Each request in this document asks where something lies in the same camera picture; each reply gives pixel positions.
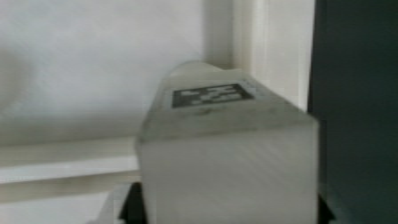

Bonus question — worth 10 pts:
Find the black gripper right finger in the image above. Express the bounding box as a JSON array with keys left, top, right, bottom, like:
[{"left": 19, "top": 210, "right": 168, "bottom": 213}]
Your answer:
[{"left": 317, "top": 197, "right": 337, "bottom": 224}]

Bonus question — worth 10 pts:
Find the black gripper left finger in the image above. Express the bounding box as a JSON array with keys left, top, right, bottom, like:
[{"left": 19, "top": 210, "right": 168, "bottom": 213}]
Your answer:
[{"left": 87, "top": 181, "right": 147, "bottom": 224}]

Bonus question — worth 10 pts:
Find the white square tabletop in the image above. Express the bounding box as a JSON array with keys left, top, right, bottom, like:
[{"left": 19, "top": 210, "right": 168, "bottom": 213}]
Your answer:
[{"left": 0, "top": 0, "right": 316, "bottom": 204}]

